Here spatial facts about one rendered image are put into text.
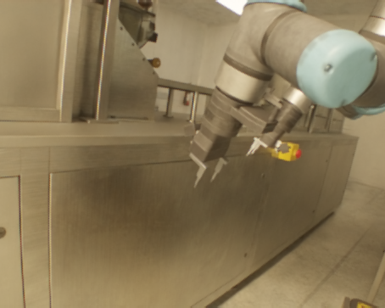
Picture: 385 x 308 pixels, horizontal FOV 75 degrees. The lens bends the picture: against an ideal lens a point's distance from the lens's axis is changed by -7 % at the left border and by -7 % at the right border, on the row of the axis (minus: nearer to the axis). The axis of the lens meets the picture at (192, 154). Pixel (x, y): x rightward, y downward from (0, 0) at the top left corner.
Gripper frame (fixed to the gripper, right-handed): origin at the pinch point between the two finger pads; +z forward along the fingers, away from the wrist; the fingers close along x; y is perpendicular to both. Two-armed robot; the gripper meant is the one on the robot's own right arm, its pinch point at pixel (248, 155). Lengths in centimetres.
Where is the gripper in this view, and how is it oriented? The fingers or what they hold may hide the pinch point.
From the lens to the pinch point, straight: 88.3
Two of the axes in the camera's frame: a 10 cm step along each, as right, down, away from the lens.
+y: 7.4, 5.9, -3.3
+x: 4.1, -0.1, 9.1
